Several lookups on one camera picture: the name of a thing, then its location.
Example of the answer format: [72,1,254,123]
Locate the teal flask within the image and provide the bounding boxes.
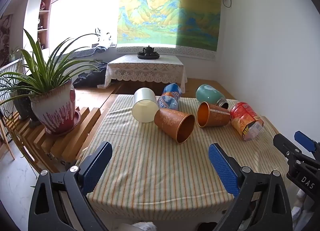
[195,84,229,109]

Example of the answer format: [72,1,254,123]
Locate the wooden slatted stand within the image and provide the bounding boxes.
[5,106,102,169]

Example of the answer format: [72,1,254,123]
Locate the low table with lace cloth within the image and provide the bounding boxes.
[104,54,188,94]

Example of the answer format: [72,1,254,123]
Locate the white fuzzy cloth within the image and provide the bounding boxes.
[132,221,157,231]

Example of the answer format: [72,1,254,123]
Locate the wooden chair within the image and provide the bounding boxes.
[0,111,16,161]

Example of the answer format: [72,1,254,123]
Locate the black tea tray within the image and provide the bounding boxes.
[137,52,160,60]

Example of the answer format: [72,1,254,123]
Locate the white wall shelf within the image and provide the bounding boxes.
[22,0,53,54]

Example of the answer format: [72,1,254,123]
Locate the landscape painting wall hanging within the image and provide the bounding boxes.
[117,0,223,61]

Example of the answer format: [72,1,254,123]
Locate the dark wall picture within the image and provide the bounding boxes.
[0,14,13,67]

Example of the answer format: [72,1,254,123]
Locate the translucent white cup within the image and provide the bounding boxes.
[132,87,160,123]

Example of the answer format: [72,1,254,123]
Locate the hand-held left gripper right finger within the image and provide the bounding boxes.
[208,143,293,231]

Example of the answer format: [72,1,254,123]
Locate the dark cloth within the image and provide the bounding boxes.
[72,62,109,88]

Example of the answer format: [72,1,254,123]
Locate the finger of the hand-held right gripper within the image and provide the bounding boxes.
[294,131,320,156]
[273,134,304,163]

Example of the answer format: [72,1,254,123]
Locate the striped tablecloth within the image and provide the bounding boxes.
[86,94,294,213]

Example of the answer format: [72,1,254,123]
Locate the spider plant in red-white pot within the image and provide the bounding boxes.
[0,29,100,136]

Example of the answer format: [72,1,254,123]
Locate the plant in dark pot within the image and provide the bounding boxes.
[0,46,35,128]

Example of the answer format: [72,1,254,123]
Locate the brown patterned cup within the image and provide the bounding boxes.
[154,108,195,144]

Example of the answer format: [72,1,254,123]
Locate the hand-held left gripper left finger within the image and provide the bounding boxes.
[28,142,113,231]

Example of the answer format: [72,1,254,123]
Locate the red snack canister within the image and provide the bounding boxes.
[229,101,264,142]

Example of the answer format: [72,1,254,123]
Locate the orange banded cup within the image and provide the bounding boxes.
[197,101,231,128]

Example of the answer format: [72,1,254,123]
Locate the blue striped towel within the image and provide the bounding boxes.
[91,42,117,54]

